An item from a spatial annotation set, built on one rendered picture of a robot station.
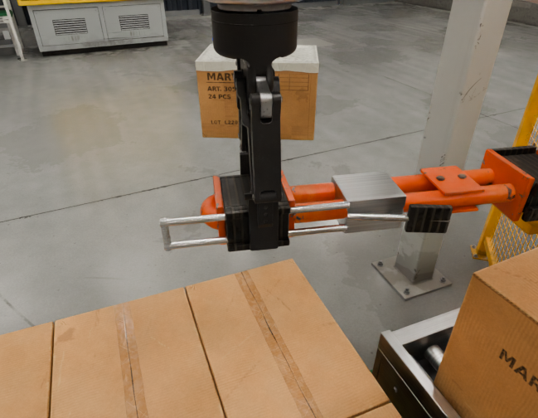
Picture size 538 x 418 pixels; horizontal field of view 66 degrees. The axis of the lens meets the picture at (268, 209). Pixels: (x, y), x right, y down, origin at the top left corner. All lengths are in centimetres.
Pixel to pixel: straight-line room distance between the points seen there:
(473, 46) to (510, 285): 106
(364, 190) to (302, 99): 169
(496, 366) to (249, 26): 84
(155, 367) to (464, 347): 78
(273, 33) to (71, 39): 728
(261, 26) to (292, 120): 184
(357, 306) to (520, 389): 124
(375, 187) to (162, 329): 95
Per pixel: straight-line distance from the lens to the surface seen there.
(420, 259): 220
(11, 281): 260
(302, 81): 213
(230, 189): 46
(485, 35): 180
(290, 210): 43
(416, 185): 53
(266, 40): 36
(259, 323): 129
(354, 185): 49
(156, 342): 129
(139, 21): 767
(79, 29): 759
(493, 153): 59
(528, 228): 75
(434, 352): 130
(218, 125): 224
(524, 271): 99
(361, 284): 225
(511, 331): 94
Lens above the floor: 151
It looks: 33 degrees down
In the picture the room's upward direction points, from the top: straight up
